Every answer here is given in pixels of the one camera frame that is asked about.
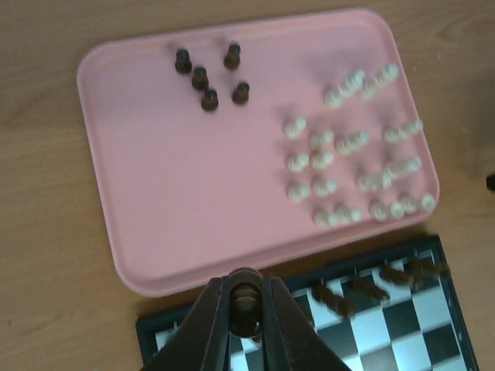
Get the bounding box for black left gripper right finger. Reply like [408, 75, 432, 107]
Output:
[262, 277, 349, 371]

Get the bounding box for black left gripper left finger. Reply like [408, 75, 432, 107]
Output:
[145, 277, 228, 371]

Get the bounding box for dark wooden chess queen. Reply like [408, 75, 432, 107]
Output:
[312, 283, 355, 319]

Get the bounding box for dark wooden chess pawn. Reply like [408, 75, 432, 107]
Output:
[231, 82, 250, 106]
[191, 66, 209, 91]
[201, 89, 219, 112]
[175, 49, 192, 74]
[228, 267, 263, 338]
[224, 43, 241, 70]

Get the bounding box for dark wooden chess king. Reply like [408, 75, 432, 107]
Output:
[349, 277, 390, 301]

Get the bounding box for dark wooden chess bishop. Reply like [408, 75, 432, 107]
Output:
[379, 266, 422, 290]

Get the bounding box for dark wooden chess knight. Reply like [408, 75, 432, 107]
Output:
[410, 259, 451, 279]

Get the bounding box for black white chess board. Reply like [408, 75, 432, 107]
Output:
[136, 235, 478, 370]

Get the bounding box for pink plastic tray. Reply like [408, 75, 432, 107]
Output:
[77, 9, 439, 297]

